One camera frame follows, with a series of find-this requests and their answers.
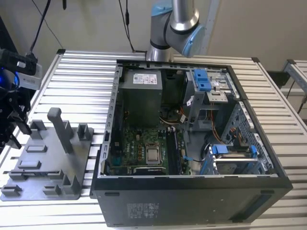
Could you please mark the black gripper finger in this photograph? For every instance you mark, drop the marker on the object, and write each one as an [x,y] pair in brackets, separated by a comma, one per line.
[10,139]
[22,121]

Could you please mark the black RAM stick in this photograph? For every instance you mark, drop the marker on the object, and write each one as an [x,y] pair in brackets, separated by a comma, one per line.
[36,172]

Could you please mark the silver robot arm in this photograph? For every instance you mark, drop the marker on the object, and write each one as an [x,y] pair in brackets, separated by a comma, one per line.
[177,24]

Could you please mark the grey parts rack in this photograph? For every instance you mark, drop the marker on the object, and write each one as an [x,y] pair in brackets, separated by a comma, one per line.
[48,153]

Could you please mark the green motherboard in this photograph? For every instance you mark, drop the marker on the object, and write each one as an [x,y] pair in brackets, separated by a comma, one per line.
[134,143]

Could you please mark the grey power supply unit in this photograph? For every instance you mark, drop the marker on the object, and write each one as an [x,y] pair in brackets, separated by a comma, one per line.
[141,103]

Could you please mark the silver CPU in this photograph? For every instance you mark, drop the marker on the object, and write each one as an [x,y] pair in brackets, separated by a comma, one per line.
[153,156]

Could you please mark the black graphics card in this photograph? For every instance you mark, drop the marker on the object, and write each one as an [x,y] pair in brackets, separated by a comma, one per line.
[149,170]

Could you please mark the black open PC case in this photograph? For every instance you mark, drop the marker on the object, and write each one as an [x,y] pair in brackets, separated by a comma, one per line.
[168,203]

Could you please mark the blue drive bay latch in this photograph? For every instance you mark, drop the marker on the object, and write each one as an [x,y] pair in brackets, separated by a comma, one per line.
[200,79]

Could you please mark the metal drive bay cage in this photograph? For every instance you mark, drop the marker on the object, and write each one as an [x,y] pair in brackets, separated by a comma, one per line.
[216,97]

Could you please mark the hard disk in blue carrier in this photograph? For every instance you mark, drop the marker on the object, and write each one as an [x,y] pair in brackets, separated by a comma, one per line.
[219,151]

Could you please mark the metal slat side table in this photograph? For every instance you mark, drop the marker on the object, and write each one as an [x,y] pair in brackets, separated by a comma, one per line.
[297,72]

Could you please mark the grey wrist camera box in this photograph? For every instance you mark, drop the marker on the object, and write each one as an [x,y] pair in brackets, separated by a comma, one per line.
[31,80]

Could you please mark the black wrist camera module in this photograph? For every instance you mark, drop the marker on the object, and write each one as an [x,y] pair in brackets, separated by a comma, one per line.
[9,58]

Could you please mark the black furniture frame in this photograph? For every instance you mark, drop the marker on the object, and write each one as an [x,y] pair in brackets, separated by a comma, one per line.
[6,36]

